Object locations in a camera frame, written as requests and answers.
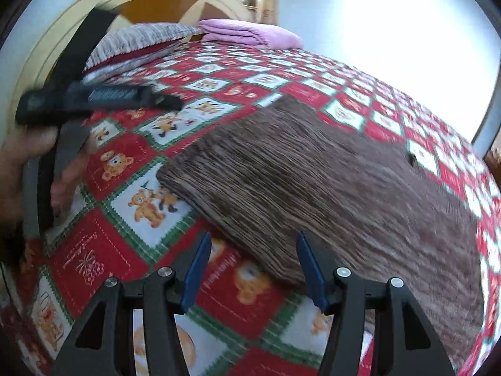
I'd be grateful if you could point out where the brown knitted sweater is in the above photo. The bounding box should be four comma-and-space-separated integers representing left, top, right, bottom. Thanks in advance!
157, 96, 483, 367

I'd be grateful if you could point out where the left hand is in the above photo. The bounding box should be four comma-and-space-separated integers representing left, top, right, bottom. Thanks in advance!
1, 127, 97, 232

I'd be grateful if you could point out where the grey striped pillow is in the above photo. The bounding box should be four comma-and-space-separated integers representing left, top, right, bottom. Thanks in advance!
84, 22, 203, 72

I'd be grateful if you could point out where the cream wooden headboard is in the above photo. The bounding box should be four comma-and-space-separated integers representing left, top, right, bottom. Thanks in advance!
0, 0, 256, 142

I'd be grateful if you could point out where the red checkered cartoon bedspread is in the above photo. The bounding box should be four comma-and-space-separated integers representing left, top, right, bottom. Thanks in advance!
1, 41, 500, 375

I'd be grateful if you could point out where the folded pink blanket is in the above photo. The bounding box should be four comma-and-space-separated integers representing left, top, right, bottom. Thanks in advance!
198, 19, 304, 49

